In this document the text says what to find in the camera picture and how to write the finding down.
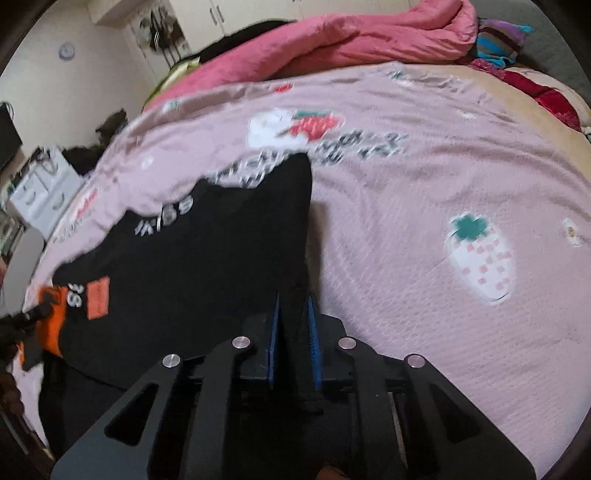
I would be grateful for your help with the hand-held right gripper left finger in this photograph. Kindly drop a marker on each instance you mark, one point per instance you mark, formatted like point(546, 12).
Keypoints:
point(273, 344)

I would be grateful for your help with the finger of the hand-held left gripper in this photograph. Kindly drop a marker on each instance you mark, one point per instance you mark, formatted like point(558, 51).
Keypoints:
point(27, 317)

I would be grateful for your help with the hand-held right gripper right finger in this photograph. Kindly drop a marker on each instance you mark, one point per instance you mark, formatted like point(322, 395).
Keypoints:
point(315, 344)

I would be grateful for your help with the black garment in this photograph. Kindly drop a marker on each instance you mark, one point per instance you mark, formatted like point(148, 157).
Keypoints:
point(207, 258)

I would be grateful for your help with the dark clothes pile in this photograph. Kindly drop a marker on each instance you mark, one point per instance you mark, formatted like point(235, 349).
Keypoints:
point(111, 127)

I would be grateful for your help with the grey rounded object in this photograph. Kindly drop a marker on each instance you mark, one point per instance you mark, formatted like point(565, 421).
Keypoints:
point(25, 267)

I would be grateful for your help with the white drawer cabinet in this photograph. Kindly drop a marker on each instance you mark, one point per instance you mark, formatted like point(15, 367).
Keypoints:
point(41, 194)

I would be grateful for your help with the black monitor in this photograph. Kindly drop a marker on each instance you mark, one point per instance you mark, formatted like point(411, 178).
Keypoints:
point(9, 136)

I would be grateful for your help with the pink strawberry printed blanket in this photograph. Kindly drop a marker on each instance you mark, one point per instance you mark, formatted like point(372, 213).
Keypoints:
point(415, 184)

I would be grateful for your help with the green cloth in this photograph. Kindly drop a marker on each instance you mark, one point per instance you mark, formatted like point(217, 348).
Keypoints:
point(178, 76)

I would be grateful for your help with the pink quilt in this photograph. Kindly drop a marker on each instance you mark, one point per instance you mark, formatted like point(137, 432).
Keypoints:
point(346, 41)

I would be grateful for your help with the black cloth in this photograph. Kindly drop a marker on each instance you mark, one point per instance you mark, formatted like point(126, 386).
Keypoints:
point(240, 39)

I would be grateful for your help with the beige bed sheet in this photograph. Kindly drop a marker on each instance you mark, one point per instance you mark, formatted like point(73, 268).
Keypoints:
point(508, 92)

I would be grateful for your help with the red cloth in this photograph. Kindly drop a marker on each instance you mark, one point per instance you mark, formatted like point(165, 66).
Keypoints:
point(549, 101)

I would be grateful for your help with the striped colourful cloth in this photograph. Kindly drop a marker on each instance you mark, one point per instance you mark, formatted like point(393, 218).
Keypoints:
point(501, 41)

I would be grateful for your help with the grey headboard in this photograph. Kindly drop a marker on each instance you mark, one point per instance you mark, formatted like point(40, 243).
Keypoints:
point(554, 55)

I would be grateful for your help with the round wall clock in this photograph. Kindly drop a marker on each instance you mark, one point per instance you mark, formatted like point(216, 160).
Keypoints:
point(67, 50)

